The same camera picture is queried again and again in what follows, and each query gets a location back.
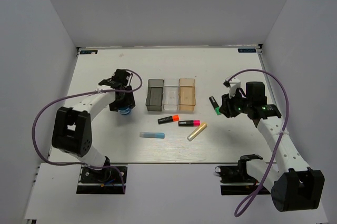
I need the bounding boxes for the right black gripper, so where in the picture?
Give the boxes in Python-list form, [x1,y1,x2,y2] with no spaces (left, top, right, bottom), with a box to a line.
[219,89,252,118]

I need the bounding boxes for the blue tape roll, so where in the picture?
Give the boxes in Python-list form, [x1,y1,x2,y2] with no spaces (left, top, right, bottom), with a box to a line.
[117,107,132,115]

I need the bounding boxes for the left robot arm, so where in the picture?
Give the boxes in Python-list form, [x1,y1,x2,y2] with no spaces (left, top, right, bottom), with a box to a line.
[52,80,135,181]

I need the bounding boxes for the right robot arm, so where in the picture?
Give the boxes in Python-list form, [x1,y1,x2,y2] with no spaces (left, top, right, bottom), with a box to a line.
[219,78,325,212]

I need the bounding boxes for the green capped black highlighter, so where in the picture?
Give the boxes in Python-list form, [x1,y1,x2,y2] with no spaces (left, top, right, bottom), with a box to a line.
[209,96,221,115]

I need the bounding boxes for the dark grey plastic container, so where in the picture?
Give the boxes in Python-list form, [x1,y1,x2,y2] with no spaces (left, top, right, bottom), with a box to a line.
[145,79,164,112]

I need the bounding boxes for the pink capped black highlighter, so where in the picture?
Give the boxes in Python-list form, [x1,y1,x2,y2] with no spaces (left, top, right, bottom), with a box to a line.
[178,120,201,127]

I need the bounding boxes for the amber plastic container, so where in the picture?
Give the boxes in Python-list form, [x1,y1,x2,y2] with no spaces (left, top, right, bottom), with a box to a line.
[179,78,196,112]

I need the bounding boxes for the clear plastic container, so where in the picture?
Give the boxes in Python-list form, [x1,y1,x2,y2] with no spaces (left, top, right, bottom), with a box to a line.
[163,78,179,111]

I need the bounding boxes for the orange capped black highlighter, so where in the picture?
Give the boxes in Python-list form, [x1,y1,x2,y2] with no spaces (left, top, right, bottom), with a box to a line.
[157,115,180,125]

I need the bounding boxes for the right table label sticker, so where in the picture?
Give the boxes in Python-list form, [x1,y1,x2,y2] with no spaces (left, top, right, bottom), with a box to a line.
[237,48,256,53]

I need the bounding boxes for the table label sticker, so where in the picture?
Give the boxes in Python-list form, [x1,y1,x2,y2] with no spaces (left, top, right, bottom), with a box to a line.
[237,48,256,53]
[80,50,98,55]

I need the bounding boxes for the left table label sticker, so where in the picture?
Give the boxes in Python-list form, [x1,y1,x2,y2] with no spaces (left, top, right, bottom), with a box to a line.
[80,50,98,55]

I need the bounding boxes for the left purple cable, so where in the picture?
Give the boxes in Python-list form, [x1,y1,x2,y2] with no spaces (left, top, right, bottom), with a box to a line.
[32,69,143,193]

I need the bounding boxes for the purple cable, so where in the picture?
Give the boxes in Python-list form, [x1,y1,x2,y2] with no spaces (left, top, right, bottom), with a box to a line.
[228,69,288,218]
[32,69,143,193]

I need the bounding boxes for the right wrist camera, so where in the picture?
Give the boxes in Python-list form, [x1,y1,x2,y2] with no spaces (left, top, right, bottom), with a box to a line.
[223,77,241,98]

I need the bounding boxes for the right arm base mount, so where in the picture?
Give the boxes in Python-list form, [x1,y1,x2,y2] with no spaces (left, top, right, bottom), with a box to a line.
[214,166,259,196]

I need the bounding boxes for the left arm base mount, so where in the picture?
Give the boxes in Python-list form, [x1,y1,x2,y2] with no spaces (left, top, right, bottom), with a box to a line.
[76,167,124,195]

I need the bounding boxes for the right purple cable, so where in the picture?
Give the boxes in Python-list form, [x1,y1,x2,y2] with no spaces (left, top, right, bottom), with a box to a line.
[228,69,288,218]

